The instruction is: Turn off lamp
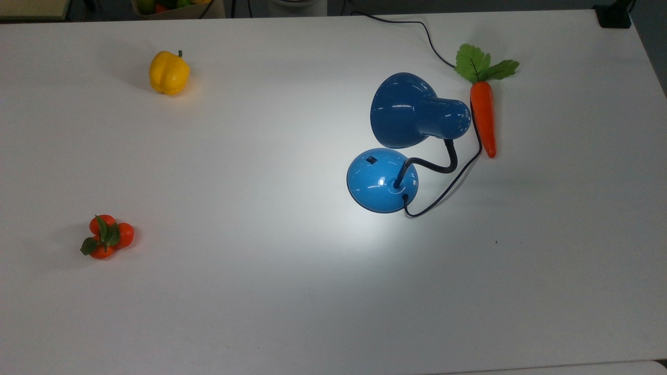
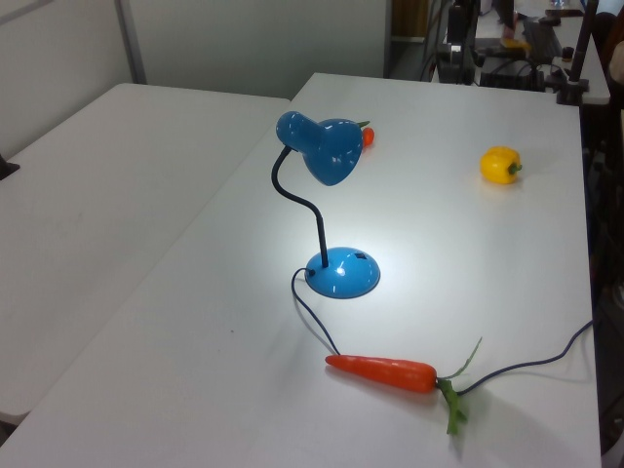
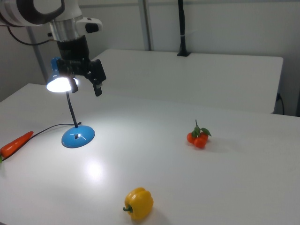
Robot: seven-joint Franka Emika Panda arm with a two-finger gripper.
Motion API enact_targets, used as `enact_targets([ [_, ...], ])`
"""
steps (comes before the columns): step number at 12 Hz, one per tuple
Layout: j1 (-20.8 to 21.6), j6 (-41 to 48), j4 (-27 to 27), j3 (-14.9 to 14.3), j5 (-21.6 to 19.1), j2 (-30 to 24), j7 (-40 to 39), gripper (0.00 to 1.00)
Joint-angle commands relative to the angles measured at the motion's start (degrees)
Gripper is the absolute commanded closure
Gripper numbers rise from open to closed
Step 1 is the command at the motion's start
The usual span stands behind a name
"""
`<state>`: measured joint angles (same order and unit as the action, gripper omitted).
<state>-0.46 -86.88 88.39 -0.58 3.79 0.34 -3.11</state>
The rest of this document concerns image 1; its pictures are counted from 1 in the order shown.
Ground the blue desk lamp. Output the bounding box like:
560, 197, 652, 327
347, 72, 472, 214

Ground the orange toy carrot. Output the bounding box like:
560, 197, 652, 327
454, 43, 520, 159

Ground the yellow toy bell pepper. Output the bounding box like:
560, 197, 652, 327
149, 50, 191, 96

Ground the toy tangerine cluster with leaves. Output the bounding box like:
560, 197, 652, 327
80, 214, 135, 260

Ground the cardboard box of toy fruit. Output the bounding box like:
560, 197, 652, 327
130, 0, 226, 20

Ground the black table clamp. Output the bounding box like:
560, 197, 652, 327
593, 0, 634, 29

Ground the beige board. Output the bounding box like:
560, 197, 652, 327
0, 0, 72, 21

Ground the black lamp power cable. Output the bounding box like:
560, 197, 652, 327
350, 10, 483, 218

